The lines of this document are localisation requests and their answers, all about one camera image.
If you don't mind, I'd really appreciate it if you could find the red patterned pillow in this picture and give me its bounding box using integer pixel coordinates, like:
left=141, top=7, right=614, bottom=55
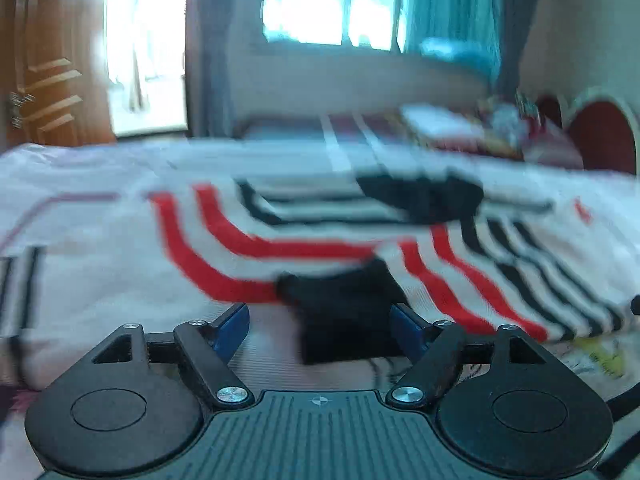
left=480, top=95, right=586, bottom=168

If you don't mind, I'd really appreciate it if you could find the yellow printed cloth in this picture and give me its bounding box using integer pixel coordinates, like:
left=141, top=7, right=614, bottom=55
left=570, top=337, right=628, bottom=378

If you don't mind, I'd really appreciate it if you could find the metal door handle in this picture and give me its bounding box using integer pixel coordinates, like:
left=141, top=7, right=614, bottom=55
left=7, top=91, right=36, bottom=128

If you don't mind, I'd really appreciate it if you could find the red black striped white shirt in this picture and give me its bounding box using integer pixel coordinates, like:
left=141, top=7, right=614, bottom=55
left=0, top=170, right=636, bottom=391

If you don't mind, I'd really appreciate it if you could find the teal curtain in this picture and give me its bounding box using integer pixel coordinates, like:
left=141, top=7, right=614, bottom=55
left=405, top=0, right=503, bottom=86

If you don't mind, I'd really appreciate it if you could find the grey red striped mattress cover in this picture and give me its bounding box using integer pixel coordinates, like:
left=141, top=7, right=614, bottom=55
left=240, top=112, right=441, bottom=171

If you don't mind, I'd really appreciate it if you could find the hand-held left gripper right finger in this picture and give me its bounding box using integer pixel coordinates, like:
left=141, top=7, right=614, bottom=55
left=382, top=304, right=548, bottom=408

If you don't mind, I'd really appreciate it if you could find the large bedroom window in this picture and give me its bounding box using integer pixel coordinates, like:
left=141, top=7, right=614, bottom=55
left=262, top=0, right=411, bottom=53

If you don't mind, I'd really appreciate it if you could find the folded white towel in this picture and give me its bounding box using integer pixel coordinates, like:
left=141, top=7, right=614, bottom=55
left=402, top=105, right=486, bottom=138

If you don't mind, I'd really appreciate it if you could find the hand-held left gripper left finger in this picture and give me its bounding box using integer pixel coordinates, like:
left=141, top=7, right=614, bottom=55
left=90, top=304, right=253, bottom=408

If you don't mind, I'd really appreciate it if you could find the brown wooden door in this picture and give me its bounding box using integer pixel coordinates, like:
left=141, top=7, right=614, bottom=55
left=0, top=0, right=116, bottom=148

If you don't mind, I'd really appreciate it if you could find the red wooden headboard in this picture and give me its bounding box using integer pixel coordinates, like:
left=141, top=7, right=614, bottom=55
left=535, top=87, right=640, bottom=176

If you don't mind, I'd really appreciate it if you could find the grey curtain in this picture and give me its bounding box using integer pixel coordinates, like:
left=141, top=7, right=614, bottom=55
left=495, top=0, right=551, bottom=96
left=185, top=0, right=266, bottom=136

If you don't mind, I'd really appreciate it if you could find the teal cushion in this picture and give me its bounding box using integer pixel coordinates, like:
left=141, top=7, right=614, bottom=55
left=420, top=37, right=501, bottom=81

